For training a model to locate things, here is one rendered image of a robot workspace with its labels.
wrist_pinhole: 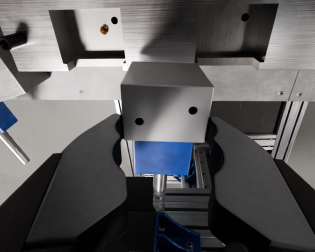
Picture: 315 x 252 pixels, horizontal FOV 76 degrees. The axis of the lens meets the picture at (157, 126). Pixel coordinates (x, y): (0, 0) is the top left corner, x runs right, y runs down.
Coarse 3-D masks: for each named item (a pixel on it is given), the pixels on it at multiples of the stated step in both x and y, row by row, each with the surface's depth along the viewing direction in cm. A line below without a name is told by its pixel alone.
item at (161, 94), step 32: (160, 64) 14; (192, 64) 15; (128, 96) 11; (160, 96) 11; (192, 96) 11; (128, 128) 12; (160, 128) 12; (192, 128) 12; (160, 160) 15; (160, 192) 18
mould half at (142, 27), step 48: (0, 0) 15; (48, 0) 14; (96, 0) 14; (144, 0) 14; (192, 0) 14; (240, 0) 14; (288, 0) 13; (48, 48) 16; (144, 48) 16; (192, 48) 15; (288, 48) 15
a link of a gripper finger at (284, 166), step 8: (280, 160) 8; (280, 168) 8; (288, 168) 8; (288, 176) 8; (296, 176) 8; (288, 184) 7; (296, 184) 7; (304, 184) 7; (296, 192) 7; (304, 192) 7; (312, 192) 7; (296, 200) 7; (304, 200) 7; (312, 200) 7; (304, 208) 6; (312, 208) 6; (312, 216) 6; (312, 224) 6; (272, 248) 5; (280, 248) 5
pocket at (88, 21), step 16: (64, 16) 17; (80, 16) 17; (96, 16) 17; (112, 16) 17; (64, 32) 17; (80, 32) 18; (96, 32) 18; (112, 32) 18; (64, 48) 17; (80, 48) 19; (96, 48) 19; (112, 48) 18; (80, 64) 18; (96, 64) 18; (112, 64) 18
